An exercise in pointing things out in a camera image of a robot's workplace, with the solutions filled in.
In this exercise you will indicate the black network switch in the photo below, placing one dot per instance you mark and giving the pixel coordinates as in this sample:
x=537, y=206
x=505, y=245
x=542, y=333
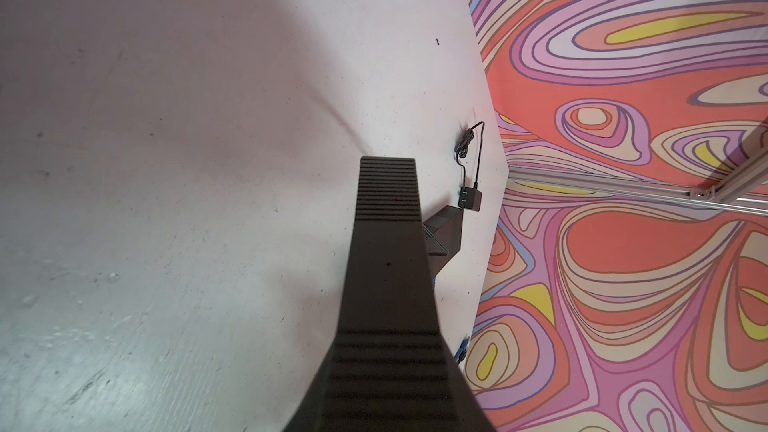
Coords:
x=388, y=367
x=443, y=237

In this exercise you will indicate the black power adapter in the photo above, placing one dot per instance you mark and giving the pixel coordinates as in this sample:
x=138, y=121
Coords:
x=470, y=197

